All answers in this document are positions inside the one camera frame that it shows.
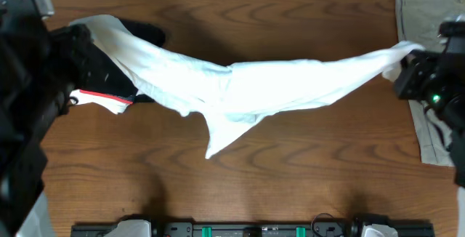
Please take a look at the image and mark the white printed t-shirt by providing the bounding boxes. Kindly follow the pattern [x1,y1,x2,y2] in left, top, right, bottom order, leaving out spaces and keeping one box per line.
[81,15,418,157]

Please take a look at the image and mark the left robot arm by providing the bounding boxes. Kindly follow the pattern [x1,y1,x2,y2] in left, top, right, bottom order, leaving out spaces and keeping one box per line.
[1,0,95,236]

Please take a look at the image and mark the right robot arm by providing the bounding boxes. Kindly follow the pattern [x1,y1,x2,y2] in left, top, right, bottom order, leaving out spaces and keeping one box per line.
[395,20,464,236]

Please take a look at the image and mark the black folded garment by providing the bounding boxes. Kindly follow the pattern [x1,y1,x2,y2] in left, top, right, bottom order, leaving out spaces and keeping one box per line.
[81,17,166,103]

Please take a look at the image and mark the olive grey garment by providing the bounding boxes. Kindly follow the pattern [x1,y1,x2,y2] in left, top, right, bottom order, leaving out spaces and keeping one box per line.
[395,0,464,173]

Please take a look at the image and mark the white folded garment red trim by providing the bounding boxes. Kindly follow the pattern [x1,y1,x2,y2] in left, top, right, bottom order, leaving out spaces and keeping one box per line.
[70,89,135,114]

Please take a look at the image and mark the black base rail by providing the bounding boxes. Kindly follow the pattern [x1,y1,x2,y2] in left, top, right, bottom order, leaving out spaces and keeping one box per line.
[70,213,435,237]

